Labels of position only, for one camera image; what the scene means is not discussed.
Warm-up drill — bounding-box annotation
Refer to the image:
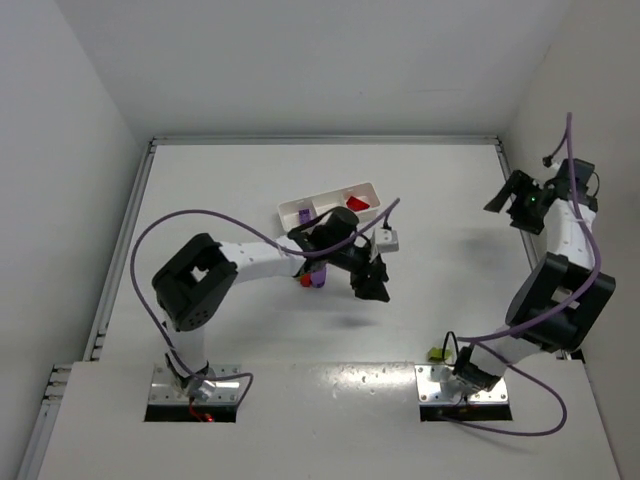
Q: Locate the purple rounded lego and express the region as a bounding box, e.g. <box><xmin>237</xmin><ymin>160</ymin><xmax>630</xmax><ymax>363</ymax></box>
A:
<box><xmin>310</xmin><ymin>265</ymin><xmax>327</xmax><ymax>288</ymax></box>

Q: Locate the red curved lego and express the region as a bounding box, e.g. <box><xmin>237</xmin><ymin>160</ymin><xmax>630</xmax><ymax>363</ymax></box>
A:
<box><xmin>346</xmin><ymin>196</ymin><xmax>371</xmax><ymax>212</ymax></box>

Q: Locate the purple patterned curved lego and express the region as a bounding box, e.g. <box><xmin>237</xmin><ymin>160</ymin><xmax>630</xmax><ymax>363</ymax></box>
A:
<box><xmin>298</xmin><ymin>209</ymin><xmax>311</xmax><ymax>224</ymax></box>

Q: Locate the green curved lego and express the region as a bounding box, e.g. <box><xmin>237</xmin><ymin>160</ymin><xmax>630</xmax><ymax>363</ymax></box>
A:
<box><xmin>426</xmin><ymin>347</ymin><xmax>453</xmax><ymax>363</ymax></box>

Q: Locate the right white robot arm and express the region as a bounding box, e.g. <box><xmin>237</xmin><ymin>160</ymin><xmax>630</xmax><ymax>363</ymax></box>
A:
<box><xmin>453</xmin><ymin>159</ymin><xmax>616</xmax><ymax>393</ymax></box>

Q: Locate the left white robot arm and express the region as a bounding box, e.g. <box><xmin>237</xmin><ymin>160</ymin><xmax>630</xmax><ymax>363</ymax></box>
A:
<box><xmin>152</xmin><ymin>207</ymin><xmax>390</xmax><ymax>387</ymax></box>

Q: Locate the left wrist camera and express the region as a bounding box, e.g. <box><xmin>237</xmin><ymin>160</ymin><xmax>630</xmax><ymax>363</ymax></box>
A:
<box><xmin>374</xmin><ymin>228</ymin><xmax>399</xmax><ymax>254</ymax></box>

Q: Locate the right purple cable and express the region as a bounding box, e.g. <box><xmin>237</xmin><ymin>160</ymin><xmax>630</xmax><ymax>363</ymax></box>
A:
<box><xmin>452</xmin><ymin>112</ymin><xmax>601</xmax><ymax>437</ymax></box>

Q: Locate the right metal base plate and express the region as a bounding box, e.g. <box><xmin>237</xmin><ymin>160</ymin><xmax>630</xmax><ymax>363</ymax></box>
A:
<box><xmin>415</xmin><ymin>364</ymin><xmax>509</xmax><ymax>407</ymax></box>

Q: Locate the metal base plate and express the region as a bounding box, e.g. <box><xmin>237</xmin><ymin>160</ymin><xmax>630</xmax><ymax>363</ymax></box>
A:
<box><xmin>148</xmin><ymin>365</ymin><xmax>240</xmax><ymax>407</ymax></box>
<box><xmin>415</xmin><ymin>364</ymin><xmax>509</xmax><ymax>407</ymax></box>

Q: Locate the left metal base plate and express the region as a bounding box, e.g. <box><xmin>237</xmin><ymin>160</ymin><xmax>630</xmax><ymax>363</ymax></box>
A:
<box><xmin>148</xmin><ymin>365</ymin><xmax>240</xmax><ymax>407</ymax></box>

